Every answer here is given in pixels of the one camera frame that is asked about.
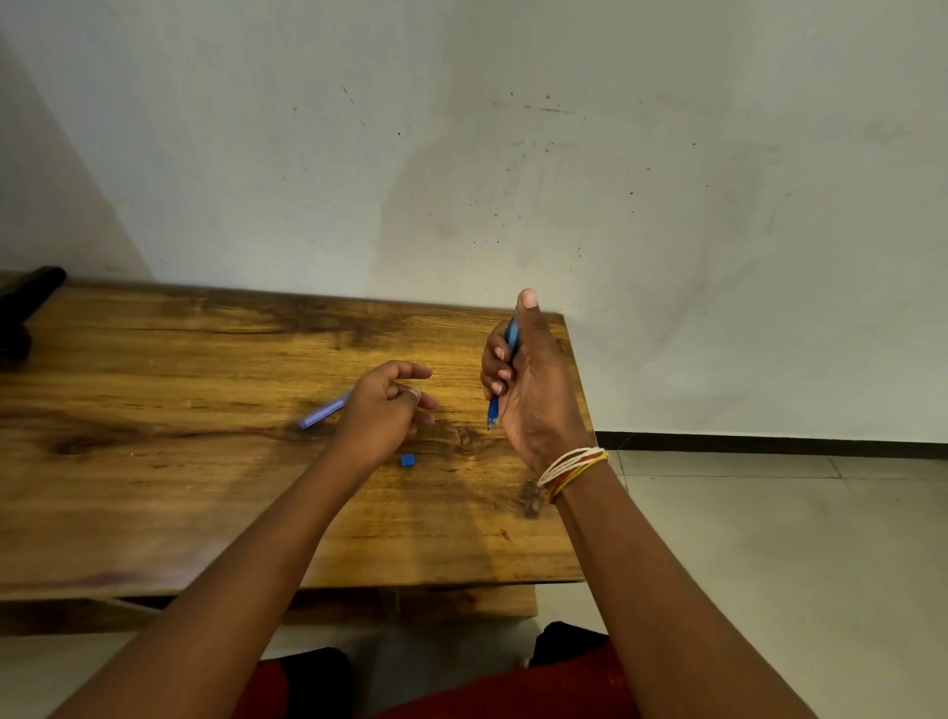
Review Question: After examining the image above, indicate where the person's left hand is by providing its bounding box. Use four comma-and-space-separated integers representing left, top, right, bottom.
326, 360, 438, 475

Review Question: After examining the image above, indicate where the person's right hand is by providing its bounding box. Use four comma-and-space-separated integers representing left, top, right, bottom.
480, 289, 598, 476

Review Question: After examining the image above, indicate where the blue pen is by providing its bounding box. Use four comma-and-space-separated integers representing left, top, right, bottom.
486, 318, 520, 431

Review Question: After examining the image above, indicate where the light blue pen barrel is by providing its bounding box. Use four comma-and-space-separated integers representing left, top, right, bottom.
298, 392, 351, 431

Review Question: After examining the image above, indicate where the person's right forearm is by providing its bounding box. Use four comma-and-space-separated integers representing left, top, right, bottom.
550, 458, 819, 719

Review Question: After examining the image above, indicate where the person's left forearm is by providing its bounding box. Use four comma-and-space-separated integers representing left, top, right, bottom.
46, 437, 375, 719

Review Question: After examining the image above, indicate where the black skirting strip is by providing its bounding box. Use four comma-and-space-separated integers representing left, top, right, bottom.
595, 431, 948, 458

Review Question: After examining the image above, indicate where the red garment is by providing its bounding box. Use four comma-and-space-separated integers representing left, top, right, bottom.
236, 640, 625, 719

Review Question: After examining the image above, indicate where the black garment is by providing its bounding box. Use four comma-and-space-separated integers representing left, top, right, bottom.
280, 621, 610, 719

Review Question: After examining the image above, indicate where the black object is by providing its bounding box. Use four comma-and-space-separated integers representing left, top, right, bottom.
0, 266, 68, 361

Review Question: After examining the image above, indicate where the white red yellow thread bracelet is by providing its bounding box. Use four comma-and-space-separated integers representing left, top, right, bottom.
536, 446, 610, 505

